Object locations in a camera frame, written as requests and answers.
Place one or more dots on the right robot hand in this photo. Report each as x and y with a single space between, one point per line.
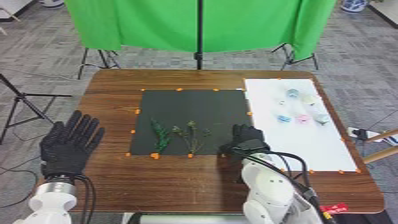
248 136

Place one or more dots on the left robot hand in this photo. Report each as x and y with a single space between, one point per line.
69 146

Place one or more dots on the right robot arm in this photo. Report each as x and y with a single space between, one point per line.
269 191

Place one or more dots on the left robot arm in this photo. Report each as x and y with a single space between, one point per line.
51 203

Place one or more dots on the white sheet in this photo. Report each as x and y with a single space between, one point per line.
296 133

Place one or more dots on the blue flower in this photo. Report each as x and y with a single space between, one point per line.
285 118
293 93

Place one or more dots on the green sprig with dark buds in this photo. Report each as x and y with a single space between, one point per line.
191 135

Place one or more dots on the pink flower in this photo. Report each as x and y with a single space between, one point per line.
303 119

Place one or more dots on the dark mat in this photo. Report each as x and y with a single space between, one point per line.
189 115

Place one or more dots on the white flower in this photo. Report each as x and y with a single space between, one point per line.
310 99
323 118

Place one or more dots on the black tripod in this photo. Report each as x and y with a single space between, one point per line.
22 103

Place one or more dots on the white power strip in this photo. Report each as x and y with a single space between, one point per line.
371 134

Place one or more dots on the black backdrop stand legs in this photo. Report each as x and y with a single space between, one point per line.
101 61
294 56

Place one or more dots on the pale grey bar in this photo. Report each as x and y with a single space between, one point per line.
188 218

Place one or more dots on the black centre pole stand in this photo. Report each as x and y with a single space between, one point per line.
200 33

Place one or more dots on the blue and white vase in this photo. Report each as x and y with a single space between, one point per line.
355 5
53 3

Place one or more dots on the wooden chair frame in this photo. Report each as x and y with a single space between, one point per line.
380 156

